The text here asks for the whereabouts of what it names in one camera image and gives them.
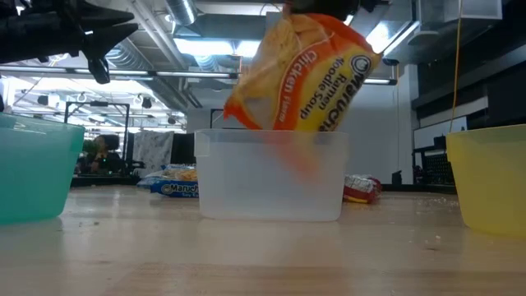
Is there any green potted plant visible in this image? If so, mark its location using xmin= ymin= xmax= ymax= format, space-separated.
xmin=81 ymin=139 xmax=99 ymax=165

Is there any long ceiling light tube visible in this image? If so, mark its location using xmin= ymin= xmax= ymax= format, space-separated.
xmin=0 ymin=65 xmax=398 ymax=86

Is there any black wire cart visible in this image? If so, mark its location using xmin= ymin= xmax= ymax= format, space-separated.
xmin=413 ymin=135 xmax=455 ymax=186

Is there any blue white ramen packet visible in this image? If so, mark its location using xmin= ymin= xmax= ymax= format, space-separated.
xmin=136 ymin=164 xmax=197 ymax=189

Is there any yellow plastic bin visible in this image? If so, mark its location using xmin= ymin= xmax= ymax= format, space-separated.
xmin=445 ymin=124 xmax=526 ymax=238

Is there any white patterned cloth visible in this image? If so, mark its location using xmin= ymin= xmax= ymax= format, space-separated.
xmin=131 ymin=130 xmax=176 ymax=178

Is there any orange chicken ramen packet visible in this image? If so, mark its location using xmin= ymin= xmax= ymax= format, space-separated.
xmin=223 ymin=12 xmax=383 ymax=178

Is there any yellow hanging cable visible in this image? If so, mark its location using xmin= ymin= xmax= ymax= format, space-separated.
xmin=450 ymin=0 xmax=464 ymax=132

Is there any black metal frame stand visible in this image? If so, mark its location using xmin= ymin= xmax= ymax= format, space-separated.
xmin=210 ymin=108 xmax=225 ymax=130
xmin=63 ymin=101 xmax=131 ymax=165

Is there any black panel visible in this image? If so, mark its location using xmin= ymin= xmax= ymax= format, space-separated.
xmin=170 ymin=132 xmax=196 ymax=165

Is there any silver round ceiling duct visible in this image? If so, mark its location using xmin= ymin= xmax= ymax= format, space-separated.
xmin=164 ymin=0 xmax=199 ymax=26

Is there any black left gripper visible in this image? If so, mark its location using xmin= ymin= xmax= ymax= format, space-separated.
xmin=0 ymin=0 xmax=140 ymax=86

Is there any person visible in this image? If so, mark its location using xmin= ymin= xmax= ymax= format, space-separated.
xmin=88 ymin=134 xmax=124 ymax=173

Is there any teal plastic bin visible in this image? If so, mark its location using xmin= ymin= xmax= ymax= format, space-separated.
xmin=0 ymin=113 xmax=86 ymax=226

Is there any clear plastic bin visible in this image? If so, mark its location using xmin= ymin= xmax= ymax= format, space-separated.
xmin=194 ymin=128 xmax=349 ymax=223

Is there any red ramen packet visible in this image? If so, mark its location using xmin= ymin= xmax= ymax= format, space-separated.
xmin=344 ymin=174 xmax=383 ymax=205

